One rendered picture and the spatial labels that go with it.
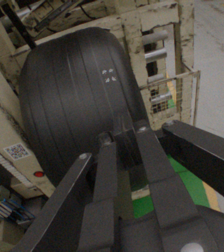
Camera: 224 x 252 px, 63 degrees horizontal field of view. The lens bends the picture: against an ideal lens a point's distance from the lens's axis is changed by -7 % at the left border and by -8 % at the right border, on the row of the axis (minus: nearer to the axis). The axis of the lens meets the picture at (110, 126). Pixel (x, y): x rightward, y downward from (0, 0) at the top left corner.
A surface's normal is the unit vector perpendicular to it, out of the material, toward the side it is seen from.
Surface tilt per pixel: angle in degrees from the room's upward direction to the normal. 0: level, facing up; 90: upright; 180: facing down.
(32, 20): 90
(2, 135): 90
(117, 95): 45
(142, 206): 0
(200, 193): 0
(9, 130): 90
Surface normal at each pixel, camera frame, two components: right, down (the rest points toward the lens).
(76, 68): -0.11, -0.29
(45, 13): 0.21, 0.68
